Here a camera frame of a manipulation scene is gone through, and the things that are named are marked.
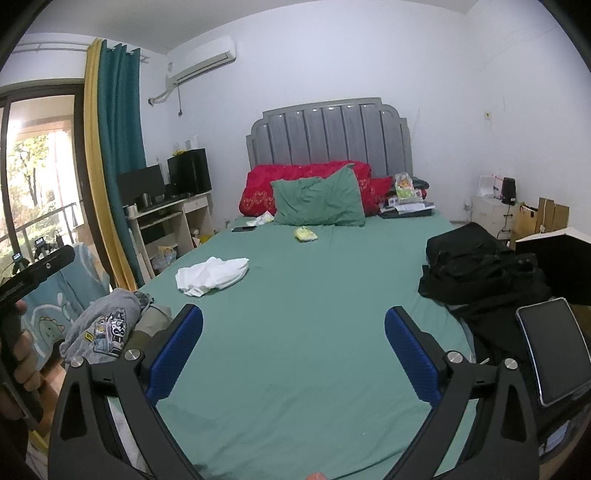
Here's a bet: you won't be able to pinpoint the person's left hand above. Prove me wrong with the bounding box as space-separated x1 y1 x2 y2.
13 299 43 396

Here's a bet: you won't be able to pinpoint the grey padded headboard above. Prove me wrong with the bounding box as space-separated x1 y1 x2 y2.
246 97 414 181

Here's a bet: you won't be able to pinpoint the black computer tower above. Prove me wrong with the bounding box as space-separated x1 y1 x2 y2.
167 148 213 197

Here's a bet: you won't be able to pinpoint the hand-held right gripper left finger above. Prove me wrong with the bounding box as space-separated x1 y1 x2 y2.
47 303 206 480

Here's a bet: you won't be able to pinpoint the cardboard boxes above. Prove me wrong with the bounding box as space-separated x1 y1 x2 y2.
515 198 571 241

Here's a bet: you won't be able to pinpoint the olive cloth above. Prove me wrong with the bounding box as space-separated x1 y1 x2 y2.
124 302 174 352

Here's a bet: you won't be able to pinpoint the white cloth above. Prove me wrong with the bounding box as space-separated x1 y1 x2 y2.
175 257 251 297

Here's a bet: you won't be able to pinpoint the green pillow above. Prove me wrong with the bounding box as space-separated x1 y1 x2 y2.
270 166 366 228

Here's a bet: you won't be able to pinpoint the white curtain rod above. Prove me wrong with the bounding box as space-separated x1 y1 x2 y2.
14 41 151 62

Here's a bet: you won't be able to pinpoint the stack of books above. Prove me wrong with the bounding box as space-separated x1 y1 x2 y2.
378 178 437 219

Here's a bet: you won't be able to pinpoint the grey tablet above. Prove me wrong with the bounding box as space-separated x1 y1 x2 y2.
515 296 591 408

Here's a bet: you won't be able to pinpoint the grey printed sweatshirt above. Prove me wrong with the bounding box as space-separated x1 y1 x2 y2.
59 288 155 367

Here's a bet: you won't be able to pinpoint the white air conditioner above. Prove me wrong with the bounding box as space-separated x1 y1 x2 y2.
165 36 237 86

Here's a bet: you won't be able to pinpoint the black monitor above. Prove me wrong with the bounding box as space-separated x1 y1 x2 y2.
116 165 167 207

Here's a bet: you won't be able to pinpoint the white desk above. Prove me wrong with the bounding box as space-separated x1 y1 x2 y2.
126 191 215 278

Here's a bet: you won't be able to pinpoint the red pillow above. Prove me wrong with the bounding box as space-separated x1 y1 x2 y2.
239 161 394 217

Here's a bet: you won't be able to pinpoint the colourful snack bag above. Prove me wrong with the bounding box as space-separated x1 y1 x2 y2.
394 172 424 204

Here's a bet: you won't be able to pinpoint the yellow curtain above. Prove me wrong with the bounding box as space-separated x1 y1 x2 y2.
83 38 137 292

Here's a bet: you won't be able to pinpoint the white box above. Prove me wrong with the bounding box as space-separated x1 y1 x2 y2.
478 174 505 200

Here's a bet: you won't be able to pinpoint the air conditioner pipe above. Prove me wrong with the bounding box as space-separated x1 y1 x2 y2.
148 76 185 117

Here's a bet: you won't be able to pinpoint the black box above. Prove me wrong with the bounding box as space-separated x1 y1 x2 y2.
515 227 591 306

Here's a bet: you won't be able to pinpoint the balcony glass door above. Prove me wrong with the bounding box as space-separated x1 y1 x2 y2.
0 80 93 289

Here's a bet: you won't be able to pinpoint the black backpack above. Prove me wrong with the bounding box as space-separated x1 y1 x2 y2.
418 222 552 321

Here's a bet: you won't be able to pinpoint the camera on tripod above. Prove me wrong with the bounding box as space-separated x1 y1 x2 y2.
9 236 63 278

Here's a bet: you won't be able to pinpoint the light blue dinosaur blanket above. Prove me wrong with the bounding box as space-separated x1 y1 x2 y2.
21 244 112 371

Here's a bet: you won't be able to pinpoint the white nightstand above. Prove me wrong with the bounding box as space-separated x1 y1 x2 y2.
471 194 515 241

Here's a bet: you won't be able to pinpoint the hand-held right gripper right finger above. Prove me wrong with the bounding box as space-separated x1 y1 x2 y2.
384 305 541 480

